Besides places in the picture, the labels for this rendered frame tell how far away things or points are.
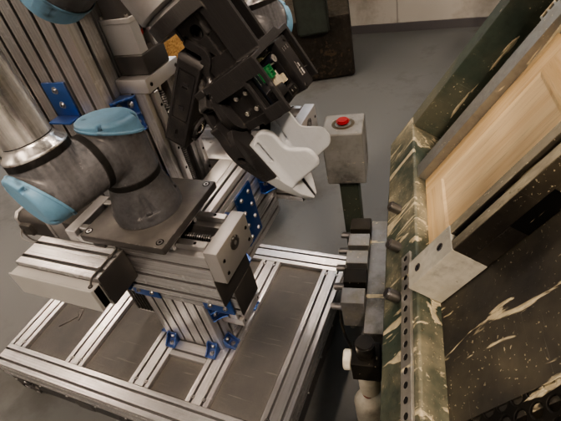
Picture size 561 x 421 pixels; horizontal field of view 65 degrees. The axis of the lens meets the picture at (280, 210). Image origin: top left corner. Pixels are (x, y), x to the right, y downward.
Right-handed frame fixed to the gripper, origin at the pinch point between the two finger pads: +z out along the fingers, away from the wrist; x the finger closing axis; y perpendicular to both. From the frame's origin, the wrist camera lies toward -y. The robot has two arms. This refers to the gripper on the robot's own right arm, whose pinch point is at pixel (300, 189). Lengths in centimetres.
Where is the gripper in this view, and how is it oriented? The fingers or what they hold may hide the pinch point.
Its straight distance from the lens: 45.4
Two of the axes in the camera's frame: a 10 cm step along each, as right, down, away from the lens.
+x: 3.7, -6.4, 6.7
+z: 5.9, 7.2, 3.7
